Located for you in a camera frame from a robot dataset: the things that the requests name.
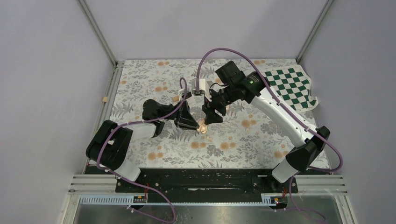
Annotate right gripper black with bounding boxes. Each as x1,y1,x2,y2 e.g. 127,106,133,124
202,84,237,126

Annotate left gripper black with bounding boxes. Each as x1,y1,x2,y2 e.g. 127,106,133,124
157,100,200,131

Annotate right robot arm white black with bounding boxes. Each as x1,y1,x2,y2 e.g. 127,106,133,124
193,61,330,192

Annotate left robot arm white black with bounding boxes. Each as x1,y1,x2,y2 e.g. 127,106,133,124
85,99,199,192

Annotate floral patterned table mat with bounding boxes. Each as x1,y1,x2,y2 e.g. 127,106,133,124
102,58,330,169

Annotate green white checkered mat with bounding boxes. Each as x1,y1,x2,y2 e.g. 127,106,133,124
263,65,319,112

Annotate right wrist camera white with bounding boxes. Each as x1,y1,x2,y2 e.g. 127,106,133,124
191,78,212,102

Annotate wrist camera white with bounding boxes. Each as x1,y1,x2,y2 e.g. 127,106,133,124
178,89,192,101
191,78,212,102

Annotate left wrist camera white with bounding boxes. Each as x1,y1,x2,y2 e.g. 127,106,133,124
178,89,192,101

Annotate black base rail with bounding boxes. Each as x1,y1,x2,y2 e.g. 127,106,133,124
115,167,298,204

